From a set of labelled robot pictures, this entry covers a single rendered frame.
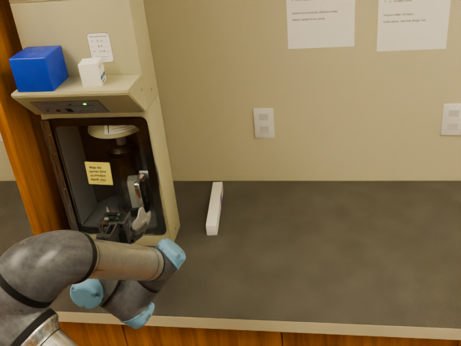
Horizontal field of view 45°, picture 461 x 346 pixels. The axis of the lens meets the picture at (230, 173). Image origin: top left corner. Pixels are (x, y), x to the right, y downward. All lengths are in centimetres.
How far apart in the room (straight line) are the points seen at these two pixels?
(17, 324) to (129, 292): 39
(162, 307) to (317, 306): 42
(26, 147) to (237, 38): 75
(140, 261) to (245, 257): 58
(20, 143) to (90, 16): 42
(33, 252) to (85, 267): 10
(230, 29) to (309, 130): 44
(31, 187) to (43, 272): 78
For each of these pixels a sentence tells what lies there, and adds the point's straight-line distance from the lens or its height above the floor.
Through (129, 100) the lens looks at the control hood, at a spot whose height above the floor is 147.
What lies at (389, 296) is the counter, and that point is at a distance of 158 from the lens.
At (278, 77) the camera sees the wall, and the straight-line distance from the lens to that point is 192.
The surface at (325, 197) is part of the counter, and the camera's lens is 196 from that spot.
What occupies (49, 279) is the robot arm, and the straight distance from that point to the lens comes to 99.
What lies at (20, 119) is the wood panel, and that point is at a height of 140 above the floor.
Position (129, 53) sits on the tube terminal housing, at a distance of 152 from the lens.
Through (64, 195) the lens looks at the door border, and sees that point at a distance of 179.
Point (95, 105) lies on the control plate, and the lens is 153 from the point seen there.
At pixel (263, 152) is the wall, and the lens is 205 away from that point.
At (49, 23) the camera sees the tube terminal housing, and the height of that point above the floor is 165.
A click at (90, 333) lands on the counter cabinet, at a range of 174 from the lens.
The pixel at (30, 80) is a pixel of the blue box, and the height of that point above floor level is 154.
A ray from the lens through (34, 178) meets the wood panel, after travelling 176.
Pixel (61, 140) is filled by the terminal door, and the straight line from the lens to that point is 169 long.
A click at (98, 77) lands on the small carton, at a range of 148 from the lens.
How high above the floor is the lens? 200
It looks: 30 degrees down
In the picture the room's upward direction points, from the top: 6 degrees counter-clockwise
